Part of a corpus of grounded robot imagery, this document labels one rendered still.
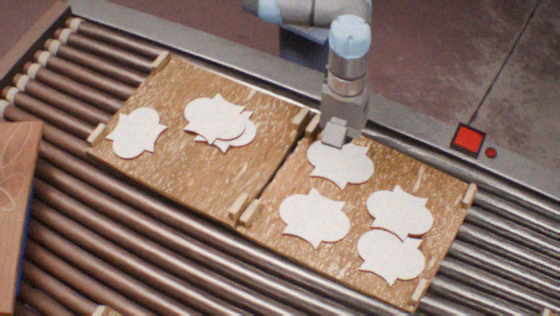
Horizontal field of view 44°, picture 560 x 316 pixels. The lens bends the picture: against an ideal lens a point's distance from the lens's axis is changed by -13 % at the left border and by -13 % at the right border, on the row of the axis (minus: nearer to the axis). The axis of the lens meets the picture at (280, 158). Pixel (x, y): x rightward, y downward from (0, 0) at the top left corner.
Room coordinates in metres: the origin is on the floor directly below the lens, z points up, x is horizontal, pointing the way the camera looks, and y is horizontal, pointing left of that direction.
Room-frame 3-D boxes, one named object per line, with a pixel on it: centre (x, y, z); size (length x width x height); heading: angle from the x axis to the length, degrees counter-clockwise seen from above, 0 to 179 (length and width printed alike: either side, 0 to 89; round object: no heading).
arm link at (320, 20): (1.14, -0.13, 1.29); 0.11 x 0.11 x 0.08; 81
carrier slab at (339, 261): (0.91, -0.18, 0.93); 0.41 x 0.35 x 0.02; 59
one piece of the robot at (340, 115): (1.01, -0.12, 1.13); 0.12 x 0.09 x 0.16; 157
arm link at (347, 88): (1.03, -0.13, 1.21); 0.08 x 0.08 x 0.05
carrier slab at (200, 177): (1.13, 0.19, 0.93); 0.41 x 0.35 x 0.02; 60
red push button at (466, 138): (1.11, -0.44, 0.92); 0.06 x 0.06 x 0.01; 62
